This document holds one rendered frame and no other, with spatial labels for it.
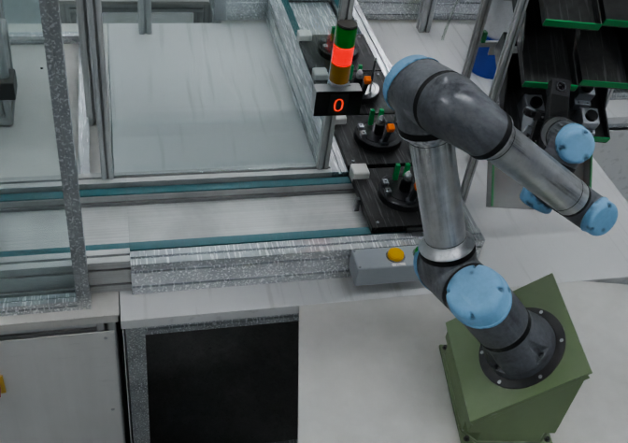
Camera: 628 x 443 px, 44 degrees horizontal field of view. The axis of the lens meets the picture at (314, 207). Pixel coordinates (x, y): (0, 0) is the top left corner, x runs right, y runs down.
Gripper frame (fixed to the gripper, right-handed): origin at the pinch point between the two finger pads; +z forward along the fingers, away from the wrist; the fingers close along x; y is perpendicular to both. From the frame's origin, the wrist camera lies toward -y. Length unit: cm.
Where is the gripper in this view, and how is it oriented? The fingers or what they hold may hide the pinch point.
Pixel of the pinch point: (538, 110)
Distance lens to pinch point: 200.0
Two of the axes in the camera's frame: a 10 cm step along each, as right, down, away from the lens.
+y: -2.2, 9.4, 2.6
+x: 9.7, 2.2, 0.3
